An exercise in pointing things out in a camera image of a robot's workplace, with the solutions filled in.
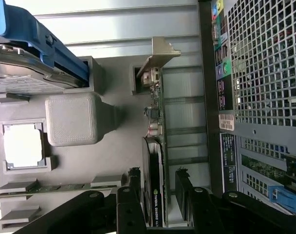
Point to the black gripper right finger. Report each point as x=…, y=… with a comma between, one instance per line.
x=199, y=209

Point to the dark blue label sticker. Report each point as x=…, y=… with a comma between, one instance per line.
x=228, y=161

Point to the grey printed parts rack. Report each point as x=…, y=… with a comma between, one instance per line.
x=128, y=122

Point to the blue expansion card latch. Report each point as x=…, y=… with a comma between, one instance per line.
x=277, y=193

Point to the hard disk with blue caddy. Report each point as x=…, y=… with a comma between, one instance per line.
x=28, y=70

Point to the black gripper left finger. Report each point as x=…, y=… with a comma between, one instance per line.
x=129, y=214

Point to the silver CPU chip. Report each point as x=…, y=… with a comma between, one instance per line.
x=22, y=146

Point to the green RAM stick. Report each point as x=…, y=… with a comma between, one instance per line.
x=58, y=188

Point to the white barcode sticker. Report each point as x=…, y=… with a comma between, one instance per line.
x=226, y=122

